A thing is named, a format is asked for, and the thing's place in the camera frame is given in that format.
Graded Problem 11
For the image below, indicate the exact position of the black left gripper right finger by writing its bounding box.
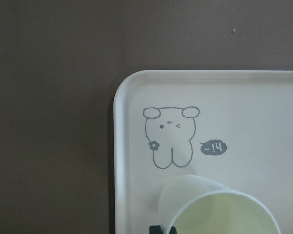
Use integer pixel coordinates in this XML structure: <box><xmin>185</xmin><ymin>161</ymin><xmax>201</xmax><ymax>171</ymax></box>
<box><xmin>169</xmin><ymin>226</ymin><xmax>176</xmax><ymax>234</ymax></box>

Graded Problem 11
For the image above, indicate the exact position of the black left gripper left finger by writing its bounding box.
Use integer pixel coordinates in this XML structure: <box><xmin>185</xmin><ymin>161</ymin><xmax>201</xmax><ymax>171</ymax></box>
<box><xmin>149</xmin><ymin>225</ymin><xmax>163</xmax><ymax>234</ymax></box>

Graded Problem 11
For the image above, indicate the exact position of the cream white cup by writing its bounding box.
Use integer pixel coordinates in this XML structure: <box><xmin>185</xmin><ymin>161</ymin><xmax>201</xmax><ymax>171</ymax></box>
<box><xmin>158</xmin><ymin>175</ymin><xmax>281</xmax><ymax>234</ymax></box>

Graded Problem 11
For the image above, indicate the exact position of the beige rabbit tray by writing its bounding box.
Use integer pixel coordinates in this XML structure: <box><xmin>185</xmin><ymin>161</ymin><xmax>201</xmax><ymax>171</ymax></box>
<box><xmin>113</xmin><ymin>70</ymin><xmax>293</xmax><ymax>234</ymax></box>

